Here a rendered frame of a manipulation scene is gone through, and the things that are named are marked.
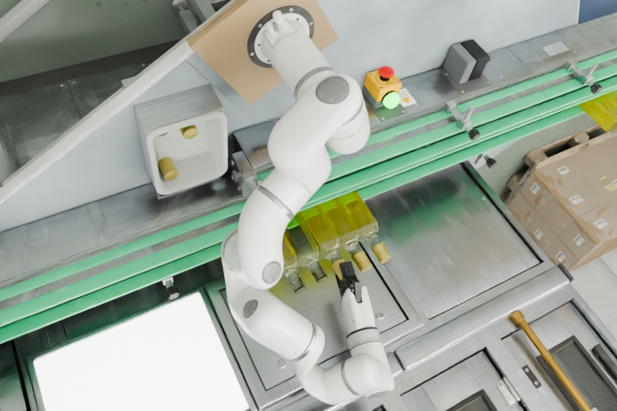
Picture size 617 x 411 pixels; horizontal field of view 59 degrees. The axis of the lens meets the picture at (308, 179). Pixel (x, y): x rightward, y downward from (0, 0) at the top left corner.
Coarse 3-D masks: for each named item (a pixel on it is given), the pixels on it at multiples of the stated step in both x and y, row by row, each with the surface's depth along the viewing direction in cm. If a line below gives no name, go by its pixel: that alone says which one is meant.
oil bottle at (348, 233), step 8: (336, 200) 143; (328, 208) 141; (336, 208) 141; (344, 208) 142; (328, 216) 140; (336, 216) 140; (344, 216) 140; (336, 224) 138; (344, 224) 139; (352, 224) 139; (336, 232) 138; (344, 232) 137; (352, 232) 138; (344, 240) 136; (352, 240) 137; (344, 248) 138
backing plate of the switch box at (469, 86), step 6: (444, 72) 157; (450, 78) 156; (480, 78) 157; (486, 78) 157; (456, 84) 154; (462, 84) 155; (468, 84) 155; (474, 84) 155; (480, 84) 155; (486, 84) 156; (492, 84) 156; (462, 90) 153; (468, 90) 154; (474, 90) 154
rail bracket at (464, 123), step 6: (450, 102) 149; (444, 108) 150; (450, 108) 149; (468, 108) 143; (456, 114) 148; (468, 114) 143; (462, 120) 145; (468, 120) 146; (462, 126) 146; (468, 126) 145; (468, 132) 145; (474, 132) 143; (474, 138) 144
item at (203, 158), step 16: (160, 128) 111; (176, 128) 112; (208, 128) 128; (224, 128) 119; (160, 144) 124; (176, 144) 127; (192, 144) 130; (208, 144) 132; (224, 144) 124; (176, 160) 131; (192, 160) 133; (208, 160) 133; (224, 160) 128; (160, 176) 129; (192, 176) 130; (208, 176) 131; (160, 192) 126
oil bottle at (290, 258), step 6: (282, 240) 134; (288, 240) 135; (282, 246) 133; (288, 246) 133; (288, 252) 132; (294, 252) 133; (288, 258) 132; (294, 258) 132; (288, 264) 131; (294, 264) 131; (288, 270) 131; (282, 276) 133
